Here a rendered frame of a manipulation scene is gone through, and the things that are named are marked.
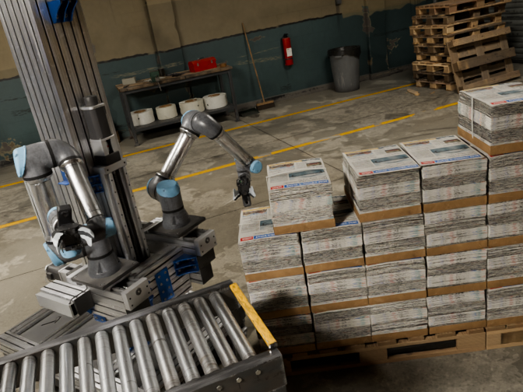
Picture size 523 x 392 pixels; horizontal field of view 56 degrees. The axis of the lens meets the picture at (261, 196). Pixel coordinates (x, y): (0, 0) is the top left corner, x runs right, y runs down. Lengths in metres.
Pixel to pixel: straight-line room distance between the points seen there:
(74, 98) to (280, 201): 1.05
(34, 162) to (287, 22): 7.62
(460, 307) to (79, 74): 2.14
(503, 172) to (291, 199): 0.95
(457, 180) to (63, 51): 1.83
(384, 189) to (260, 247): 0.63
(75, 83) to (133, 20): 6.26
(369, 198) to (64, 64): 1.49
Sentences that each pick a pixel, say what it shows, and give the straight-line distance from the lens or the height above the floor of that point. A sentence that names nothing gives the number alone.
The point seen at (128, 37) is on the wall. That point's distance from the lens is 8.63.
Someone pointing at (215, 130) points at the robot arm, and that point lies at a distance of 2.64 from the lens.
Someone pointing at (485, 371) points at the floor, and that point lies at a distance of 2.80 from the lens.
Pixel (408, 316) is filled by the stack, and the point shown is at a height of 0.28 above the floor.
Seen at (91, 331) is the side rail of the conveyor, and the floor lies 0.80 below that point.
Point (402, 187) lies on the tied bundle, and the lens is 2.31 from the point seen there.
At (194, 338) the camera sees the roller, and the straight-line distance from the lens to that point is 1.82.
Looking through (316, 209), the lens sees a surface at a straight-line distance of 2.27.
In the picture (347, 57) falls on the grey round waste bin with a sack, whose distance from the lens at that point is 9.18.
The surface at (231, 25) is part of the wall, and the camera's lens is 9.00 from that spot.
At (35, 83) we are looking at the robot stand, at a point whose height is 1.66.
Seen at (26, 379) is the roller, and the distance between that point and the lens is 1.95.
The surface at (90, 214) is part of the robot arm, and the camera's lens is 2.04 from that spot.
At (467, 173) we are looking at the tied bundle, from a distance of 2.38.
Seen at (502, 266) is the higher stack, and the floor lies 0.50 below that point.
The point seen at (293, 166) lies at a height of 1.06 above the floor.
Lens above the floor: 1.87
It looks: 22 degrees down
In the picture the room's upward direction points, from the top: 10 degrees counter-clockwise
